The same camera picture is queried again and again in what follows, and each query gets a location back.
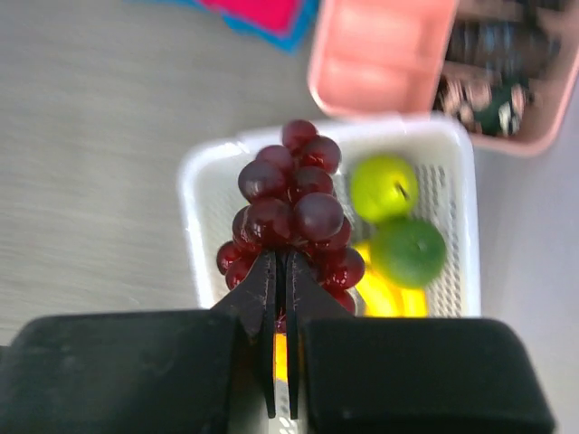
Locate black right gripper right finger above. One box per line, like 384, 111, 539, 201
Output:
285, 251, 356, 420

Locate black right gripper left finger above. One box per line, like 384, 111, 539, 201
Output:
212, 251, 277, 419

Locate yellow banana bunch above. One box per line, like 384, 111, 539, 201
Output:
271, 241, 430, 381

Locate red grape bunch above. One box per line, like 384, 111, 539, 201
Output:
216, 119, 365, 313

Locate dark green lime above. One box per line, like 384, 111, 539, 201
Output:
369, 218, 447, 288

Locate green apple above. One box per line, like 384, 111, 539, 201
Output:
349, 154, 420, 223

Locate white plastic mesh basket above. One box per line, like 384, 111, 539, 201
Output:
176, 115, 481, 434

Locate pink divided plastic tray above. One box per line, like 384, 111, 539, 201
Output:
308, 1, 578, 156

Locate blue folded cloth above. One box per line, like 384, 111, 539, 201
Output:
147, 0, 319, 52

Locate black white patterned roll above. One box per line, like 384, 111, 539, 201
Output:
433, 76, 535, 137

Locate red folded cloth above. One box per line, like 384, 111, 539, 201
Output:
200, 0, 318, 36

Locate dark patterned roll lower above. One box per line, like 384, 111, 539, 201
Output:
445, 20, 561, 79

